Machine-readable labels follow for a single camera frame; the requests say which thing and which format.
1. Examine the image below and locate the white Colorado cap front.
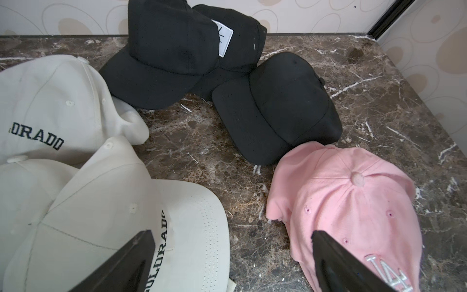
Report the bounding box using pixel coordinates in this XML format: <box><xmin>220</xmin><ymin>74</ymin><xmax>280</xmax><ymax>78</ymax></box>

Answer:
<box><xmin>3</xmin><ymin>136</ymin><xmax>235</xmax><ymax>292</ymax></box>

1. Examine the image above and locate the pink LA cap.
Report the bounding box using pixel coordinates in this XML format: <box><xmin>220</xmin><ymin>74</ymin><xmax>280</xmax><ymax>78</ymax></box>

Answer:
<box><xmin>266</xmin><ymin>142</ymin><xmax>423</xmax><ymax>292</ymax></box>

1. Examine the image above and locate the black cap plain front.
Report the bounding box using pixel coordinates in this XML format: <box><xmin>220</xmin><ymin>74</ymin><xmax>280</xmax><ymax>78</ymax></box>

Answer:
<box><xmin>212</xmin><ymin>52</ymin><xmax>342</xmax><ymax>165</ymax></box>

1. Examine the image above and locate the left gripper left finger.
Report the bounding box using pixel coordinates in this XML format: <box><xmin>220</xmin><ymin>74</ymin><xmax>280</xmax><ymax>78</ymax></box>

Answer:
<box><xmin>72</xmin><ymin>230</ymin><xmax>155</xmax><ymax>292</ymax></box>

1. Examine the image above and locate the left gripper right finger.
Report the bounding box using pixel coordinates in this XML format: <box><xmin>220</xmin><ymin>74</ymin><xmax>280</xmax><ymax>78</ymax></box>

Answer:
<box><xmin>311</xmin><ymin>231</ymin><xmax>393</xmax><ymax>292</ymax></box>

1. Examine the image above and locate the black cap back left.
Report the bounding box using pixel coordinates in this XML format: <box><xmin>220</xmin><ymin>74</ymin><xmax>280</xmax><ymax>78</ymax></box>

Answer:
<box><xmin>100</xmin><ymin>0</ymin><xmax>220</xmax><ymax>110</ymax></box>

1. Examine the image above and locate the black frame post right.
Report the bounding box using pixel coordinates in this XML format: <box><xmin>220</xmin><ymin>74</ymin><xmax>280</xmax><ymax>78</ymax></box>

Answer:
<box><xmin>367</xmin><ymin>0</ymin><xmax>415</xmax><ymax>40</ymax></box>

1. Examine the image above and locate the white cap back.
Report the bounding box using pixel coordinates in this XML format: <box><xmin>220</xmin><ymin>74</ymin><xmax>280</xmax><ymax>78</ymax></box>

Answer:
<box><xmin>1</xmin><ymin>55</ymin><xmax>149</xmax><ymax>165</ymax></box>

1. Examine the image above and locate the black cap with white label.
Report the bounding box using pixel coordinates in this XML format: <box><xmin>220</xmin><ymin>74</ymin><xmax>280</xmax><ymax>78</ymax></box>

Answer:
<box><xmin>190</xmin><ymin>4</ymin><xmax>267</xmax><ymax>101</ymax></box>

